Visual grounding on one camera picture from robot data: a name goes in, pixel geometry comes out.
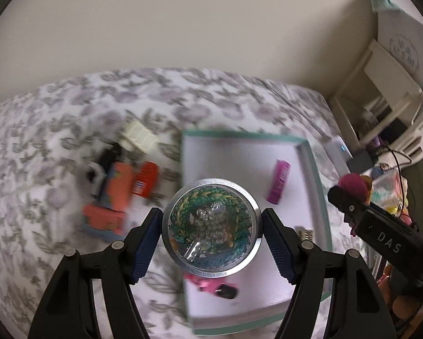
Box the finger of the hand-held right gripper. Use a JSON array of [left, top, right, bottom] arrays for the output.
[[327, 185, 366, 236]]

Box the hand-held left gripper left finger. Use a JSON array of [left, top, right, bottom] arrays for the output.
[[28, 208, 163, 339]]

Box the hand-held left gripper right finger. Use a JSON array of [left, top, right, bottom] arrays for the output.
[[262, 208, 398, 339]]

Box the toy dog with pink helmet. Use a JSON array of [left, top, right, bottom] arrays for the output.
[[338, 173, 375, 205]]

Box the purple plastic tube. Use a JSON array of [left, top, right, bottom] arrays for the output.
[[266, 160, 292, 205]]

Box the orange and white glue bottle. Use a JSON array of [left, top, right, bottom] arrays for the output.
[[132, 161, 159, 198]]

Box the round tin of beads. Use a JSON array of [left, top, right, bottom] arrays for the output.
[[162, 178, 262, 277]]

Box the pink heart-shaped case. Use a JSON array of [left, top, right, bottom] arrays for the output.
[[183, 272, 238, 300]]

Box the teal cardboard box tray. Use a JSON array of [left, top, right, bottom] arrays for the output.
[[181, 129, 332, 336]]

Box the cream plastic hair clip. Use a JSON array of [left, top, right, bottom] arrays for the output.
[[120, 120, 156, 152]]

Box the clear plastic bag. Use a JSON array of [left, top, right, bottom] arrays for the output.
[[372, 168, 410, 216]]

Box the black power adapter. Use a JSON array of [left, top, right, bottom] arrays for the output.
[[348, 148, 376, 172]]

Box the white power strip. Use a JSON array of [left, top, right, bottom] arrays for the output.
[[325, 139, 357, 170]]

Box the cream wooden shelf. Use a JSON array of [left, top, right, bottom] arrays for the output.
[[330, 39, 423, 149]]

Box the pale blue printed cloth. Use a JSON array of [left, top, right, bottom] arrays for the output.
[[365, 0, 423, 96]]

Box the black cable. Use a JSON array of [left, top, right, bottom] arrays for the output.
[[388, 148, 420, 230]]

